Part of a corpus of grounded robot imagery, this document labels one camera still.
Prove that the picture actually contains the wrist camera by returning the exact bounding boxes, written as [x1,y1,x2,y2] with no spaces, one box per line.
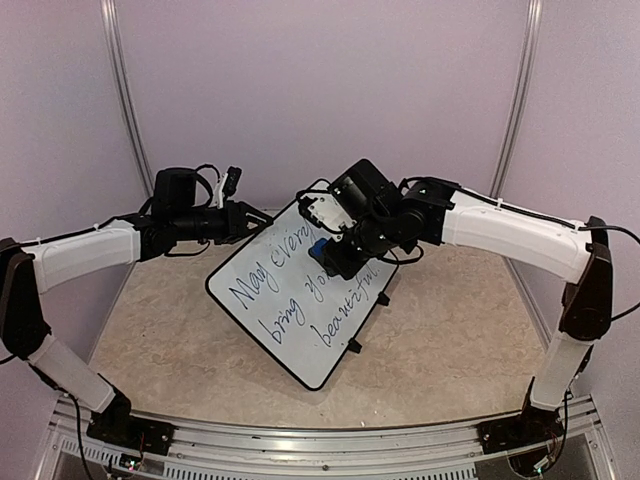
[295,188,356,239]
[213,166,242,209]

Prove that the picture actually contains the left aluminium frame post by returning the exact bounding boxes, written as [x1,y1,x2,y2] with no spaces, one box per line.
[100,0,153,196]

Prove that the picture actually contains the aluminium front rail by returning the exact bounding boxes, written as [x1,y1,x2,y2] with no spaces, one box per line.
[34,397,619,479]

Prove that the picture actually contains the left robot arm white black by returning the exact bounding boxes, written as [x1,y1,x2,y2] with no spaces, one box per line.
[1,165,273,445]

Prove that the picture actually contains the right aluminium frame post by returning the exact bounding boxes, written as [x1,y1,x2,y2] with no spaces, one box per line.
[490,0,544,197]

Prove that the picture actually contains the white whiteboard black frame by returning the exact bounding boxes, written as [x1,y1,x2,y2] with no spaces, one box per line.
[205,201,397,391]

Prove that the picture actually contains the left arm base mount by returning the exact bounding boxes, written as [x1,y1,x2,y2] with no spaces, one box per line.
[87,393,175,456]

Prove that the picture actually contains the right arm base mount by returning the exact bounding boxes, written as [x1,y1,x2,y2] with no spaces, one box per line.
[477,400,565,455]

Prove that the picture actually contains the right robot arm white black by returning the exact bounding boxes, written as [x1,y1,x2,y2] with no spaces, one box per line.
[309,159,613,444]

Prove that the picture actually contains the aluminium frame post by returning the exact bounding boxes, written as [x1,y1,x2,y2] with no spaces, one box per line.
[100,0,153,196]
[490,0,544,197]

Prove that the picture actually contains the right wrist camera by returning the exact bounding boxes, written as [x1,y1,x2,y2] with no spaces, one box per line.
[295,188,356,239]

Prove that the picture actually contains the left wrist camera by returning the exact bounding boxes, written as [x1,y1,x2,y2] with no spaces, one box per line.
[213,166,242,209]

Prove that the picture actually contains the blue whiteboard eraser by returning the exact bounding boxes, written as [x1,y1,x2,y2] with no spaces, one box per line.
[308,238,328,263]

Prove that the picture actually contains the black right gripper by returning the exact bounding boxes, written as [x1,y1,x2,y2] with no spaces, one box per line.
[319,212,397,281]

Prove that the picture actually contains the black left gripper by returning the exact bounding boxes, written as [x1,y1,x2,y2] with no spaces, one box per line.
[173,199,273,245]

